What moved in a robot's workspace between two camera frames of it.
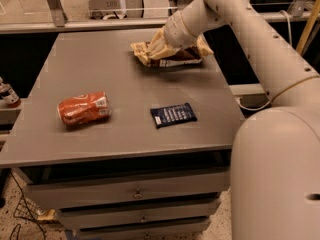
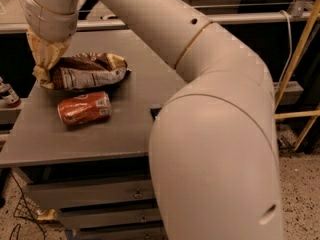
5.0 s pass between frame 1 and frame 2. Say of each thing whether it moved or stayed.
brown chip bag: moved
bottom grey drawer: stayed
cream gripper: moved
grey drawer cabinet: stayed
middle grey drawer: stayed
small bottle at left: stayed
